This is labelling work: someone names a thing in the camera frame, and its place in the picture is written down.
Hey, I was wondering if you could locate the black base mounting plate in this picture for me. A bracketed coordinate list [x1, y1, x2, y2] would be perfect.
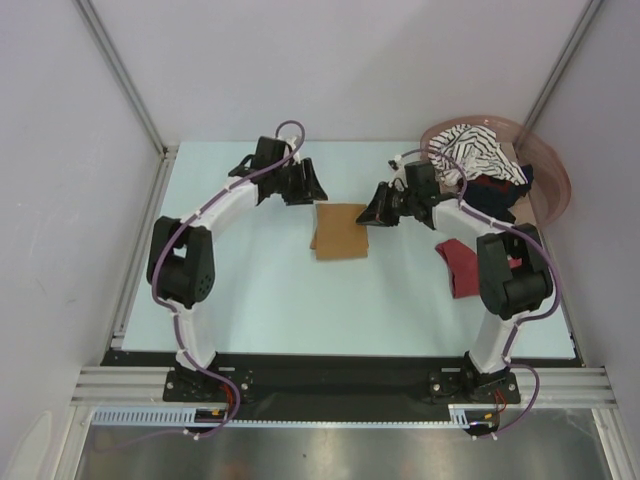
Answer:
[102, 351, 584, 426]

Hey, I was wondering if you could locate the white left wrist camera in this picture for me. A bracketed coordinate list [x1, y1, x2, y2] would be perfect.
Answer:
[283, 136, 302, 152]

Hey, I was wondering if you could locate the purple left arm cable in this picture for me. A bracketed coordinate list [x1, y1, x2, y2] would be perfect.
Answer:
[149, 119, 307, 444]

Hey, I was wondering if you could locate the right aluminium corner post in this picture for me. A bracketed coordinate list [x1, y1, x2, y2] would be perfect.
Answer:
[524, 0, 607, 130]

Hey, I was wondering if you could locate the grey slotted cable duct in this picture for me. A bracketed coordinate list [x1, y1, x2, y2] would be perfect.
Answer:
[448, 404, 500, 429]
[92, 407, 228, 427]

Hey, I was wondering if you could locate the grey slotted cable duct right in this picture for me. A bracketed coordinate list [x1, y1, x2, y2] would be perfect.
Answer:
[448, 404, 500, 429]

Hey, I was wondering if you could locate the red tank top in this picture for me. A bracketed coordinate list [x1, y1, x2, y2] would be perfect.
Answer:
[435, 239, 479, 299]

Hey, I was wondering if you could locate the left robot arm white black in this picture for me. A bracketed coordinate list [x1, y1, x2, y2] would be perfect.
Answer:
[147, 133, 327, 405]

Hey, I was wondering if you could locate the aluminium corner post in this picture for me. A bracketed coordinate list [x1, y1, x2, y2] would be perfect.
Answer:
[73, 0, 167, 157]
[524, 0, 607, 130]

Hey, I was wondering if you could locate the black white striped tank top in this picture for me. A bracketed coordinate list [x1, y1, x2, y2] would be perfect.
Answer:
[425, 124, 529, 186]

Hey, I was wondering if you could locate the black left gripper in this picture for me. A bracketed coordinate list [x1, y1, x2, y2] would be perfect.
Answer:
[272, 158, 327, 206]

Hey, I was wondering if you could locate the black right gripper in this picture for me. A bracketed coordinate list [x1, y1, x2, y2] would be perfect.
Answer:
[355, 182, 417, 228]

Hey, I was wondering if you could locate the mustard yellow tank top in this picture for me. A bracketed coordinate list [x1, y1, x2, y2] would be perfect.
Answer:
[310, 203, 369, 261]

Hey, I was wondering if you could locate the pink translucent laundry basket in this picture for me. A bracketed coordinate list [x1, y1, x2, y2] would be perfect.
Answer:
[420, 115, 572, 227]

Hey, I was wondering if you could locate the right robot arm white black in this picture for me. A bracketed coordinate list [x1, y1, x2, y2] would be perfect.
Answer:
[356, 158, 560, 403]

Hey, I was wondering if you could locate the grey slotted cable duct left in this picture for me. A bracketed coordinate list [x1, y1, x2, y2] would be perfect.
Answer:
[92, 407, 228, 427]

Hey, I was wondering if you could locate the aluminium frame rail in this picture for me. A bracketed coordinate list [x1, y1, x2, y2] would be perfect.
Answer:
[71, 367, 169, 406]

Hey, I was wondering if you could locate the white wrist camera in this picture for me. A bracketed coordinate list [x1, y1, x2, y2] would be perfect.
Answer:
[283, 136, 302, 152]
[388, 154, 405, 173]

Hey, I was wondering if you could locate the left aluminium corner post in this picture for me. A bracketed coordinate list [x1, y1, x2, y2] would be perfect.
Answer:
[73, 0, 167, 157]

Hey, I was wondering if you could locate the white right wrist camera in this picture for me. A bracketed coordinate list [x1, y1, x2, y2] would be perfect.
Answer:
[388, 154, 405, 173]

